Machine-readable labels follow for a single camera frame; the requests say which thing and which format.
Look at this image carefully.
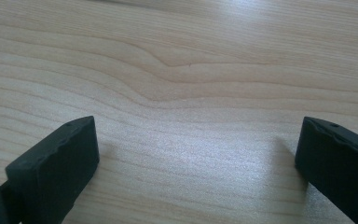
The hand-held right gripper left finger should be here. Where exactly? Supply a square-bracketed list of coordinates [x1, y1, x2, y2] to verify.
[0, 115, 101, 224]

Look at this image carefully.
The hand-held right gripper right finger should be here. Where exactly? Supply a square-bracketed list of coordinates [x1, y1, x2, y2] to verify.
[294, 116, 358, 224]

